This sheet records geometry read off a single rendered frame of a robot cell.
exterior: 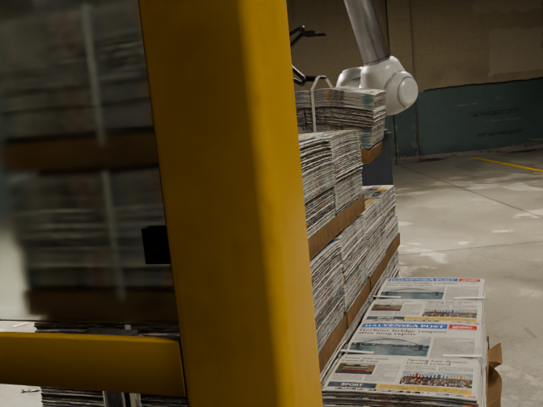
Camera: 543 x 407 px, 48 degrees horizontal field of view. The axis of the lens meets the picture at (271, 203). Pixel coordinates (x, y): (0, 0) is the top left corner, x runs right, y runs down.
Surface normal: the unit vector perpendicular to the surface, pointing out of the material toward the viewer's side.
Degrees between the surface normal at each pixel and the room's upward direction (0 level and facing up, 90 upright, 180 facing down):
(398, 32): 90
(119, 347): 90
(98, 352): 90
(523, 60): 90
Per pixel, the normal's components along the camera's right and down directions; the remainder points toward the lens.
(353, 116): -0.32, 0.20
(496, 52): 0.01, 0.14
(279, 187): 0.94, -0.04
